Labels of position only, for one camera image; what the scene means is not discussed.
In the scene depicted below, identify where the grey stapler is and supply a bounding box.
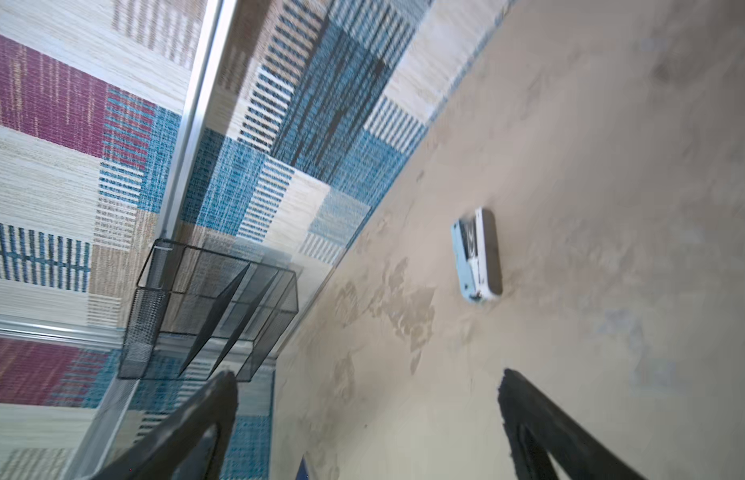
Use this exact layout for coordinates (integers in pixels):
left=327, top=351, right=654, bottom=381
left=451, top=207, right=503, bottom=303

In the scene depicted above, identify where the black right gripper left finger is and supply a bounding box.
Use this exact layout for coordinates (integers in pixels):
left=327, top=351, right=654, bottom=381
left=92, top=372, right=238, bottom=479

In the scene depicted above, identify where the black mesh shelf rack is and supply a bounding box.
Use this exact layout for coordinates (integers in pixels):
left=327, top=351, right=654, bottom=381
left=118, top=239, right=298, bottom=382

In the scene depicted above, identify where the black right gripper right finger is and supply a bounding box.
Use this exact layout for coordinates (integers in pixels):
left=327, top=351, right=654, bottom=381
left=498, top=369, right=642, bottom=479

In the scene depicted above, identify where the dark blue book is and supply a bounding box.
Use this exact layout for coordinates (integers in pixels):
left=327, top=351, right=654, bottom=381
left=296, top=458, right=310, bottom=480

